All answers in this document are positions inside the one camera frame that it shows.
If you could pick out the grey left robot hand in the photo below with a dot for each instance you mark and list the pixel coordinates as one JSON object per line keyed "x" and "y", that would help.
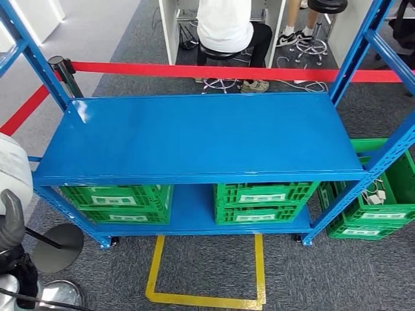
{"x": 11, "y": 223}

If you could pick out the blue metal shelf rack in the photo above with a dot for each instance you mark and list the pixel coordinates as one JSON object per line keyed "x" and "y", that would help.
{"x": 194, "y": 137}

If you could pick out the black pole stand, disc base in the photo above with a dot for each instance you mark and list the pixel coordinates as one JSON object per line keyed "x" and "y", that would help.
{"x": 64, "y": 257}

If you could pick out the short red barrier belt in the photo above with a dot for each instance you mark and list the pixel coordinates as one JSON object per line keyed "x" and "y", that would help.
{"x": 26, "y": 109}

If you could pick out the green plastic folding crate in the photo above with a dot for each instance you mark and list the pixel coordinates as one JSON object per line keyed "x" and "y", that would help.
{"x": 337, "y": 232}
{"x": 227, "y": 195}
{"x": 224, "y": 216}
{"x": 146, "y": 197}
{"x": 156, "y": 216}

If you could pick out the white stepped platform with lights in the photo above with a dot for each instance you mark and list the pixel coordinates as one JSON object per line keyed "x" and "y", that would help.
{"x": 29, "y": 17}

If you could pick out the white office desk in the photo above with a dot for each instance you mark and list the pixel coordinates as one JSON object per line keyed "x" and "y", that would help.
{"x": 343, "y": 25}
{"x": 168, "y": 34}

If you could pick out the long red barrier belt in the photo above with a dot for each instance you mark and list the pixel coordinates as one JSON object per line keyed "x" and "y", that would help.
{"x": 194, "y": 71}

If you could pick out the black round stool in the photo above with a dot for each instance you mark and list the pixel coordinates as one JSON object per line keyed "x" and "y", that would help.
{"x": 217, "y": 53}
{"x": 327, "y": 5}

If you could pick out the seated person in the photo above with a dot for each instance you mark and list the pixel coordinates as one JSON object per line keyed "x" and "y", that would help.
{"x": 224, "y": 25}

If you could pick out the white power strip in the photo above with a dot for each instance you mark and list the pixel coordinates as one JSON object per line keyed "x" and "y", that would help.
{"x": 299, "y": 81}

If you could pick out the open green plastic crate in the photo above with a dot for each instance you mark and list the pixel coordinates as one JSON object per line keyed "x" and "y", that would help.
{"x": 402, "y": 180}

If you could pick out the black office chair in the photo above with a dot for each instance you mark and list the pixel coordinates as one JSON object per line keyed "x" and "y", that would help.
{"x": 404, "y": 25}

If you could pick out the black-topped barrier post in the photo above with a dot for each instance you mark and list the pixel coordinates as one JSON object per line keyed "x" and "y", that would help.
{"x": 66, "y": 75}

